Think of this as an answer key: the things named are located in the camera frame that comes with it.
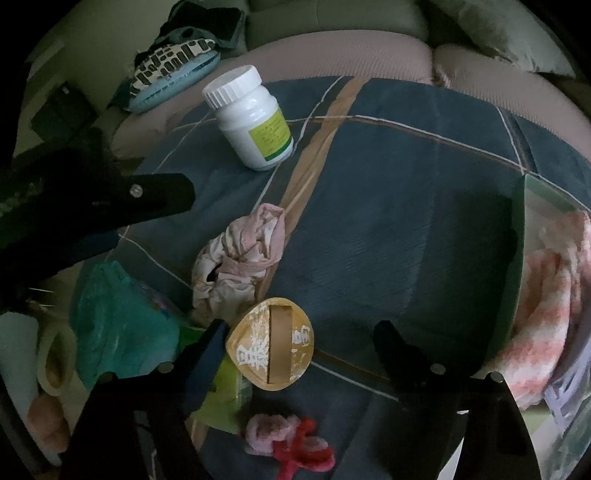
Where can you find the pale pink underwear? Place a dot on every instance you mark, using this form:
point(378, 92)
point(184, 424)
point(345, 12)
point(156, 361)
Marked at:
point(240, 272)

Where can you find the blue plaid blanket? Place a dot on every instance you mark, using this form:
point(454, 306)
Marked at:
point(392, 207)

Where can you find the green sofa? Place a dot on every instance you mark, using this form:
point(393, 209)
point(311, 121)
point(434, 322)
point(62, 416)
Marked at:
point(323, 18)

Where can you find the green paper packet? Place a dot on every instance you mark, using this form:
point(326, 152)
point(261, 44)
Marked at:
point(226, 392)

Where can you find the red fuzzy scrunchie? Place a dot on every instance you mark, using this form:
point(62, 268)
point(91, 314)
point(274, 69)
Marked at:
point(304, 454)

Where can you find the white box with green edge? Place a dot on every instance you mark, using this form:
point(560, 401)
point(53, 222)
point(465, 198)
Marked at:
point(512, 277)

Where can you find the pink fuzzy scrunchie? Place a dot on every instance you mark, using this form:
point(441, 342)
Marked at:
point(263, 434)

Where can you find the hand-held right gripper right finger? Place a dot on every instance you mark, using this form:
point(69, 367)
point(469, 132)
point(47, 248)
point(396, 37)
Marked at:
point(399, 357)

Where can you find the beige tape roll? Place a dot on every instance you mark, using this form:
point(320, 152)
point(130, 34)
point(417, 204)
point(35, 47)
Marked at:
point(44, 364)

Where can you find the grey-green pillow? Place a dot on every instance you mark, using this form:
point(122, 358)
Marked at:
point(498, 32)

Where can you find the pale blue object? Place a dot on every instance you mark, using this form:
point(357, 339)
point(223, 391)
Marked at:
point(16, 360)

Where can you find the pink white knit cloth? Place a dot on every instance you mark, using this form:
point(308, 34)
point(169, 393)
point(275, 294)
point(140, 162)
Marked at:
point(545, 314)

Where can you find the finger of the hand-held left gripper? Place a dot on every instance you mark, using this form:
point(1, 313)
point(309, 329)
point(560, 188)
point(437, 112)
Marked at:
point(99, 243)
point(161, 196)

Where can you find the teal plastic bag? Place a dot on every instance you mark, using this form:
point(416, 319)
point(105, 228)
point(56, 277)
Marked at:
point(124, 323)

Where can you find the pink sofa mat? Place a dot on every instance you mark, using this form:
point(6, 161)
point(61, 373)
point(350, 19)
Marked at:
point(369, 60)

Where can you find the dark green cloth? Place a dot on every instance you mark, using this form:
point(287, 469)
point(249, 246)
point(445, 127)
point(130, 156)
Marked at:
point(198, 18)

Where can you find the black white patterned pouch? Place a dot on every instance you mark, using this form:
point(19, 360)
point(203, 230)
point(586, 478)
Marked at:
point(171, 69)

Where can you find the white bottle with green label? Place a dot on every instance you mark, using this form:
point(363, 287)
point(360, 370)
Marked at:
point(249, 120)

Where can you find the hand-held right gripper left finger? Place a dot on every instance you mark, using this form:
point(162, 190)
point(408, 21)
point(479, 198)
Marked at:
point(205, 364)

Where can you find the peach soft object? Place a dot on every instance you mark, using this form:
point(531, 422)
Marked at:
point(46, 424)

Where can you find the pale lavender cloth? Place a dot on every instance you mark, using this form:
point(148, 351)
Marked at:
point(568, 392)

